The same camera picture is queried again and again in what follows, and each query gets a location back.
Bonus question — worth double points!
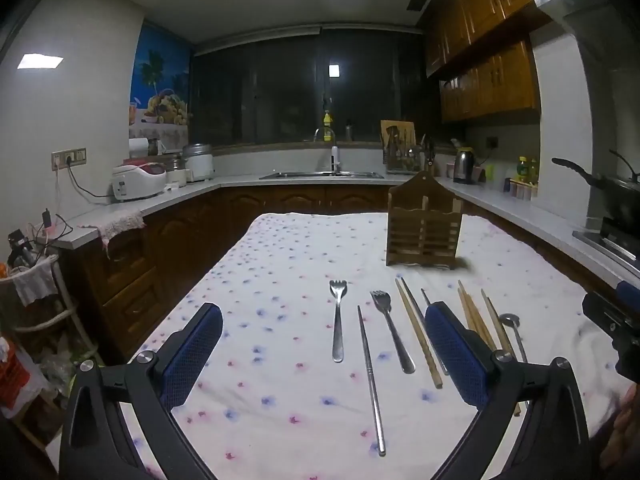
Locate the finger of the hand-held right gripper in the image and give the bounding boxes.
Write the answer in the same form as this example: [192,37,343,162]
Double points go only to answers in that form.
[616,281,640,307]
[582,290,628,335]

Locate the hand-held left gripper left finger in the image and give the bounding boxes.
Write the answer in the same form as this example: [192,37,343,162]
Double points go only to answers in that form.
[59,302,224,480]

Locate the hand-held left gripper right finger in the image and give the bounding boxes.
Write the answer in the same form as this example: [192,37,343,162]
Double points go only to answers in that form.
[424,301,592,480]

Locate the wooden chopstick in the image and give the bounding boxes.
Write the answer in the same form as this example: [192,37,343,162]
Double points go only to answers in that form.
[457,281,498,352]
[394,277,444,390]
[464,292,496,351]
[480,288,517,357]

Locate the wooden utensil holder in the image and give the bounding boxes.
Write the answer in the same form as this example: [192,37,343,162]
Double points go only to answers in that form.
[385,170,464,271]

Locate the person's right hand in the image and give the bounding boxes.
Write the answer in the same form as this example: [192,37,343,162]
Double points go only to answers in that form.
[599,389,640,472]

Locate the gas stove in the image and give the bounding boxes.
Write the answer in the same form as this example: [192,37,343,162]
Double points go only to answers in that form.
[572,217,640,277]

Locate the steel fork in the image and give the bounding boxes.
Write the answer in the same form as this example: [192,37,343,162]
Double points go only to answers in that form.
[328,279,347,364]
[369,290,417,375]

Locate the small steel ladle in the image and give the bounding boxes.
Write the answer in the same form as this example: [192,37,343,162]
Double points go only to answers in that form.
[499,313,531,407]

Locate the black wok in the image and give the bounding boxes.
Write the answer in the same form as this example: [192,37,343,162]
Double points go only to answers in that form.
[551,149,640,227]

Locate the white floral tablecloth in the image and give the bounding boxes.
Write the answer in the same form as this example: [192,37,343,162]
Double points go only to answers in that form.
[121,211,632,480]

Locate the wooden lower cabinets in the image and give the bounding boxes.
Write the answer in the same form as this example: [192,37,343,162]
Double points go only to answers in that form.
[54,183,617,366]

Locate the wooden cabinets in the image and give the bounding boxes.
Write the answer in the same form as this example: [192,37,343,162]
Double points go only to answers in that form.
[54,183,617,366]
[424,0,576,124]

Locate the spice jar rack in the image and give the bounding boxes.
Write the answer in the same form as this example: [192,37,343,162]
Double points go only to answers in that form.
[508,177,540,201]

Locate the pink lace cloth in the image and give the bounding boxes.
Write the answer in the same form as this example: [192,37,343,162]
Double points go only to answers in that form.
[96,208,146,257]

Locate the white hanging cloth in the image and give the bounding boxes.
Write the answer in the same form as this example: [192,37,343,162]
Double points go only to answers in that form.
[12,259,59,307]

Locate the small white cooker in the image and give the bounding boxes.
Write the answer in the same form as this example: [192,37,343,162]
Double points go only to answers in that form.
[165,157,189,186]

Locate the red plastic bag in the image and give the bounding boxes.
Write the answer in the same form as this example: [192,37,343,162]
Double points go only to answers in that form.
[0,337,34,412]

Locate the white and pink rice cooker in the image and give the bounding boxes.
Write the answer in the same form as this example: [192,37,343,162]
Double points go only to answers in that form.
[110,160,167,204]

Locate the steel electric kettle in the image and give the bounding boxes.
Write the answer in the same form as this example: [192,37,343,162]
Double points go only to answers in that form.
[452,145,479,185]

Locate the steel lidded pot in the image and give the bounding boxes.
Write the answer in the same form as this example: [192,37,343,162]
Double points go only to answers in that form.
[182,142,216,183]

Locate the knife block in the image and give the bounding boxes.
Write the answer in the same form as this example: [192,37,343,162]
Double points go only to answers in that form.
[422,135,439,176]

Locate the steel kitchen sink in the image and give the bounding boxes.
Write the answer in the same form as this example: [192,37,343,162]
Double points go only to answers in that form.
[258,171,385,181]

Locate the steel faucet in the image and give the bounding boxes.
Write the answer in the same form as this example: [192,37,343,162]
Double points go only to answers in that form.
[313,127,342,174]

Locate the wooden cutting board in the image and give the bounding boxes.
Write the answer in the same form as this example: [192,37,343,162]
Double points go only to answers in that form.
[380,119,416,153]

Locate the dark window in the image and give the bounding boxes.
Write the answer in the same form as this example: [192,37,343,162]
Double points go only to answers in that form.
[192,27,432,147]

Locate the wooden upper cabinets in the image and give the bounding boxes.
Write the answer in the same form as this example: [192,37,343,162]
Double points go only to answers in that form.
[424,0,576,124]

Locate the steel range hood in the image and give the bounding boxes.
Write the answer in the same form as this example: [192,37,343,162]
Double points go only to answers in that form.
[532,0,640,66]

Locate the white wire rack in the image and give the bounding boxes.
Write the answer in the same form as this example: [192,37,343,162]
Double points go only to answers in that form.
[0,254,103,461]

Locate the charger cables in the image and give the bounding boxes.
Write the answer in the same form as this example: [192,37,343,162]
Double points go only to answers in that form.
[7,207,77,266]

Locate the wire dish rack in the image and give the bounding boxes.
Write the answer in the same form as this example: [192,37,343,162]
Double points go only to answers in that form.
[384,135,424,174]

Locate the wall power outlet strip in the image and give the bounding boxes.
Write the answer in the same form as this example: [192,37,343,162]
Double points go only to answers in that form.
[51,148,87,170]

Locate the tropical fruit wall poster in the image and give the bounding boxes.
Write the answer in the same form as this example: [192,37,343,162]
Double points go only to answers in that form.
[128,21,195,141]

